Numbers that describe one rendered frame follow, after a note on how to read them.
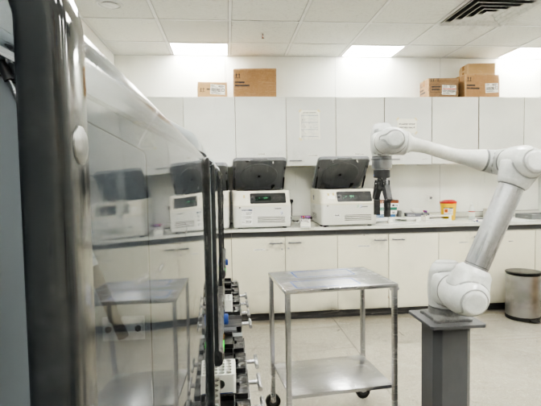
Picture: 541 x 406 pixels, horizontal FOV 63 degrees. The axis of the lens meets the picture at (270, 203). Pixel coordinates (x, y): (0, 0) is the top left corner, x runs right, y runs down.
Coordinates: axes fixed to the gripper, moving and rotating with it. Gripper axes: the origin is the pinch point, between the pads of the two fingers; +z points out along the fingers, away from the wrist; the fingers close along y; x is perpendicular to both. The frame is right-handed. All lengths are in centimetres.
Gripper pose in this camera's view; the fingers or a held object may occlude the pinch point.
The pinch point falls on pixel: (382, 213)
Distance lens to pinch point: 210.2
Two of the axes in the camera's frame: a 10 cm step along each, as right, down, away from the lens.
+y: -1.0, -0.5, 9.9
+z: 0.1, 10.0, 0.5
